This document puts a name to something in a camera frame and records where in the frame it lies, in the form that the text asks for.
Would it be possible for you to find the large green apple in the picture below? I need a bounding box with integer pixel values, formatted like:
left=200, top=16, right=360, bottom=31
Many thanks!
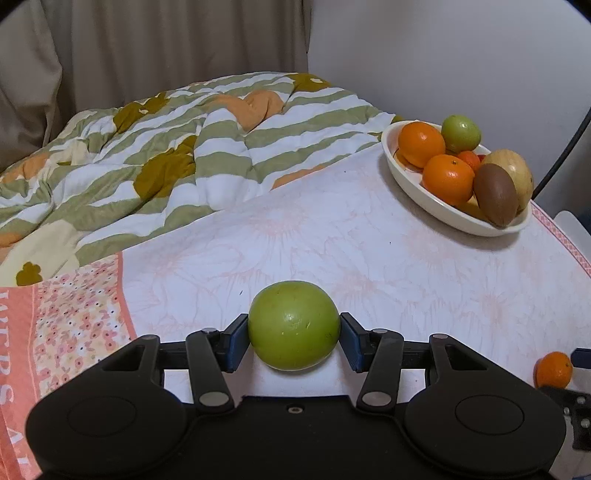
left=247, top=280, right=342, bottom=371

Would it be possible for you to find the beige curtain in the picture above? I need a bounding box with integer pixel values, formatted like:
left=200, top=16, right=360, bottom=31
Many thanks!
left=0, top=0, right=311, bottom=172

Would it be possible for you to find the black cable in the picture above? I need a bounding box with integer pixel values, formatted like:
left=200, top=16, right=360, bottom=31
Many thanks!
left=532, top=107, right=591, bottom=201

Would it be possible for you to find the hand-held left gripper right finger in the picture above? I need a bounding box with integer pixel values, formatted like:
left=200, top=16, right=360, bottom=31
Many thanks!
left=339, top=311, right=491, bottom=412

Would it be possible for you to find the large orange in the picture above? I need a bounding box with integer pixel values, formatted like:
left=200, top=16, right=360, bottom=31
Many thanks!
left=422, top=154, right=476, bottom=207

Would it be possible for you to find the small mandarin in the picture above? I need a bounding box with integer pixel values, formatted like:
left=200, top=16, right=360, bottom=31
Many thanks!
left=456, top=150, right=482, bottom=172
left=534, top=351, right=574, bottom=389

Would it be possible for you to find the pink floral blanket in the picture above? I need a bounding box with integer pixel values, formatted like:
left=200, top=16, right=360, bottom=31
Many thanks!
left=0, top=147, right=591, bottom=480

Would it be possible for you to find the brown kiwi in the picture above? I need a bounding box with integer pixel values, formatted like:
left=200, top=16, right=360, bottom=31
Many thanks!
left=473, top=162, right=519, bottom=228

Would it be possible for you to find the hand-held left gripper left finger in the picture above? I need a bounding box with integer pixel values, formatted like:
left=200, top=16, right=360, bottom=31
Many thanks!
left=99, top=313, right=250, bottom=414

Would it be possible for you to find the green striped floral quilt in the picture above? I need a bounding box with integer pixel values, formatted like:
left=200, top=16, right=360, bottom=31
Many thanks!
left=0, top=71, right=406, bottom=288

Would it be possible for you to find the white object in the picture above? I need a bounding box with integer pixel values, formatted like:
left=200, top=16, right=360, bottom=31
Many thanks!
left=553, top=210, right=591, bottom=261

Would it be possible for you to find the red yellow apple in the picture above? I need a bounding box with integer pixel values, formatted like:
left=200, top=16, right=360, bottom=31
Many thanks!
left=480, top=149, right=535, bottom=213

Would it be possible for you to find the white oval bowl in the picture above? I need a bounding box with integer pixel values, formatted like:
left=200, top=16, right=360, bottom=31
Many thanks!
left=381, top=121, right=533, bottom=237

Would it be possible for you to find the round green apple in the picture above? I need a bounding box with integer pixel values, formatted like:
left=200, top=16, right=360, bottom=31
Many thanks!
left=441, top=114, right=482, bottom=154

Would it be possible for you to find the medium orange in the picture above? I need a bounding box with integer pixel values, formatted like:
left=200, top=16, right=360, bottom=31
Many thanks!
left=398, top=121, right=447, bottom=169

